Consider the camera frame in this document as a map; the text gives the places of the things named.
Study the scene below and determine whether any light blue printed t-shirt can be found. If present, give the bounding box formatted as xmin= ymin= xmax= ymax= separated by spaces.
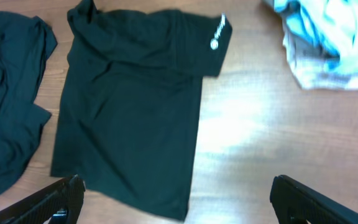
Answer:
xmin=273 ymin=0 xmax=358 ymax=73

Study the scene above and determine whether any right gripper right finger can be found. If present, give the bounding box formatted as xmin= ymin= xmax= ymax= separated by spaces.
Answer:
xmin=270 ymin=175 xmax=358 ymax=224

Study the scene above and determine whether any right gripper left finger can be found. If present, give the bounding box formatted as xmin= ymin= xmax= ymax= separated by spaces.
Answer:
xmin=0 ymin=175 xmax=85 ymax=224

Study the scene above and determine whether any black t-shirt with logo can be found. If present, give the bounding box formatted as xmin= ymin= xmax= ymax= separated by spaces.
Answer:
xmin=50 ymin=1 xmax=232 ymax=221

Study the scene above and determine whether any black shirt left pile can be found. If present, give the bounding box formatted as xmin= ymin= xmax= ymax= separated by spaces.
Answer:
xmin=0 ymin=11 xmax=57 ymax=195

